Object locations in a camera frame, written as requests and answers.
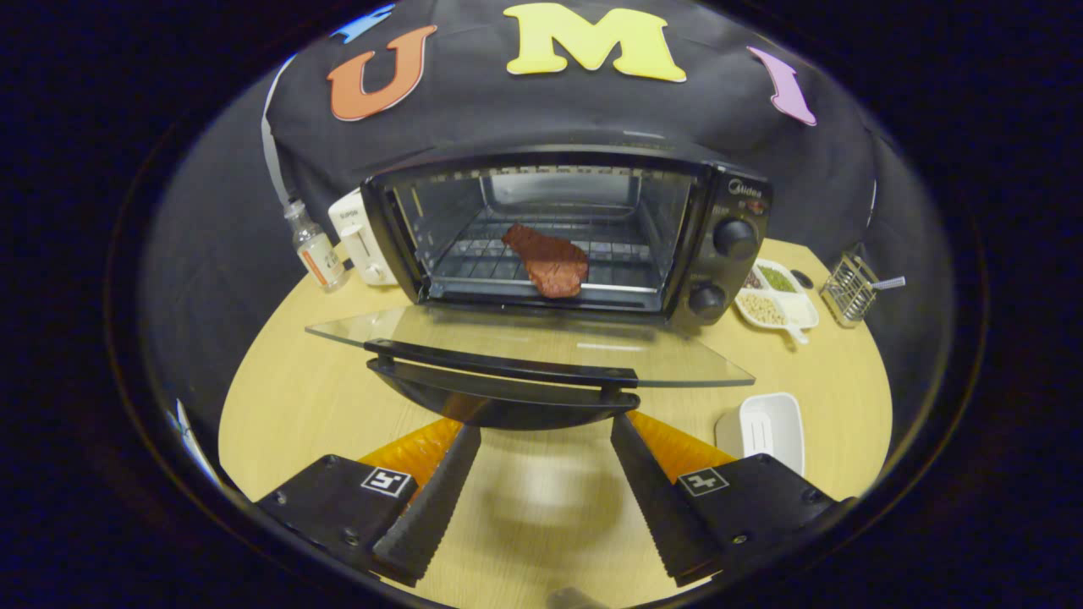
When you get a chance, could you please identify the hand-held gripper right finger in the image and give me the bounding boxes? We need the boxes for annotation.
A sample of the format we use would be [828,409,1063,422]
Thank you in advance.
[611,410,847,589]

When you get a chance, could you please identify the red raw steak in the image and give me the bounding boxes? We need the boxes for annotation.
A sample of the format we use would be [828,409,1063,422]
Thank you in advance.
[502,222,590,299]

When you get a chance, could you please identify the small clear bottle orange label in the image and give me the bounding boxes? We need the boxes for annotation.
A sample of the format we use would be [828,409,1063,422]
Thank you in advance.
[283,200,348,294]

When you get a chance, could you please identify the white rectangular plastic tray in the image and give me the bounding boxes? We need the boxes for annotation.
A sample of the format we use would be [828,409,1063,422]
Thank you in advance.
[715,392,806,479]

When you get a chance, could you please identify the black toaster oven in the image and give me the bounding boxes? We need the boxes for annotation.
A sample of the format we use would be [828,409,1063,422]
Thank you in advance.
[305,144,772,432]

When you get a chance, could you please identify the white toaster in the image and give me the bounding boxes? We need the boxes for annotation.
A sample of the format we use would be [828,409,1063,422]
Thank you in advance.
[328,188,399,287]

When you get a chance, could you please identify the wire mesh utensil holder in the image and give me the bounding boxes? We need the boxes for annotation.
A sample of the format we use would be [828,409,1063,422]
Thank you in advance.
[819,252,881,329]

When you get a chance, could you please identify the white divided dish with beans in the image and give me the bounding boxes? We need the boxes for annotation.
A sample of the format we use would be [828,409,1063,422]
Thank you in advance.
[734,258,820,346]

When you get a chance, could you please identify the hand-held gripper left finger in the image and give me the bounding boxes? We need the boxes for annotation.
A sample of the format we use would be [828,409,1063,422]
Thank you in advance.
[254,420,483,586]

